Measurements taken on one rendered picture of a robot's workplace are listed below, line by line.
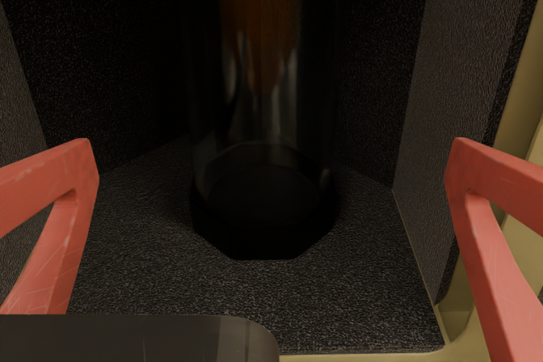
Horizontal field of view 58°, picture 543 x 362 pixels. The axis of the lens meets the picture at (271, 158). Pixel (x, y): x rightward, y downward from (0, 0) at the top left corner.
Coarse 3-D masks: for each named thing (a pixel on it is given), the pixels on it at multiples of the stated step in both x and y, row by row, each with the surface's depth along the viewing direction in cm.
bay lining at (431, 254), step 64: (0, 0) 28; (64, 0) 31; (128, 0) 34; (384, 0) 31; (448, 0) 25; (512, 0) 19; (0, 64) 28; (64, 64) 33; (128, 64) 36; (384, 64) 33; (448, 64) 25; (512, 64) 20; (0, 128) 28; (64, 128) 35; (128, 128) 39; (384, 128) 35; (448, 128) 26; (0, 256) 28; (448, 256) 26
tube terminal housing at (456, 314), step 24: (528, 48) 19; (528, 72) 20; (528, 96) 20; (504, 120) 21; (528, 120) 21; (504, 144) 22; (528, 144) 22; (504, 216) 21; (528, 240) 22; (456, 264) 26; (528, 264) 22; (456, 288) 27; (456, 312) 28; (456, 336) 27; (480, 336) 26; (288, 360) 26; (312, 360) 26; (336, 360) 27; (360, 360) 27; (384, 360) 27; (408, 360) 27; (432, 360) 27; (456, 360) 27; (480, 360) 27
